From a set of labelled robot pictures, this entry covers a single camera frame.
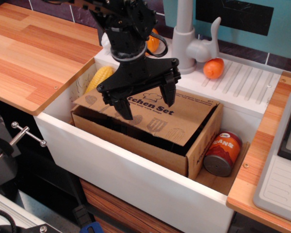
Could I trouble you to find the grey toy stove top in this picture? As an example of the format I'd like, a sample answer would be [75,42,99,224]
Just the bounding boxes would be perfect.
[253,93,291,221]

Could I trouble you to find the grey toy faucet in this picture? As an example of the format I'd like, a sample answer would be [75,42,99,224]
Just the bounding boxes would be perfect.
[172,0,221,74]

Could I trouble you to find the orange toy fruit on drainer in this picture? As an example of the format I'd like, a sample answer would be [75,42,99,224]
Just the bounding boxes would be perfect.
[203,58,225,79]

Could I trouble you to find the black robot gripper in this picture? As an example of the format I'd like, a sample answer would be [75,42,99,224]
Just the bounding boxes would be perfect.
[97,46,180,120]

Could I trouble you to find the orange beans can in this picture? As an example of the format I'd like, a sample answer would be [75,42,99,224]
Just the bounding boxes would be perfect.
[203,131,243,177]

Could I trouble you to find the brown cardboard kitchen set box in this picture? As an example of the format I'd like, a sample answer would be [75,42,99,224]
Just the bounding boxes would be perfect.
[71,88,223,179]

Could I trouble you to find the black metal clamp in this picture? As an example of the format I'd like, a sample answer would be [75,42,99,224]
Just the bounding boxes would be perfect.
[0,115,47,186]

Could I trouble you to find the orange toy pumpkin behind arm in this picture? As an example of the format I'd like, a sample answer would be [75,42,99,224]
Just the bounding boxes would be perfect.
[147,36,160,53]

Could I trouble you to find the yellow toy corn cob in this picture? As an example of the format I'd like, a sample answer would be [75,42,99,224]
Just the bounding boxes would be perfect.
[85,66,113,94]

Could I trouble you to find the white toy sink basin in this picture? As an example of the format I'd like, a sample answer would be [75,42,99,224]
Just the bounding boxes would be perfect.
[33,38,282,233]

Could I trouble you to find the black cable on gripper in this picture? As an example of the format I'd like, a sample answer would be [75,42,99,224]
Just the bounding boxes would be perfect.
[145,33,169,58]

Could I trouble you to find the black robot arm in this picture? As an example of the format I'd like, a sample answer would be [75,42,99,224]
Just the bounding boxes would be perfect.
[81,0,180,120]

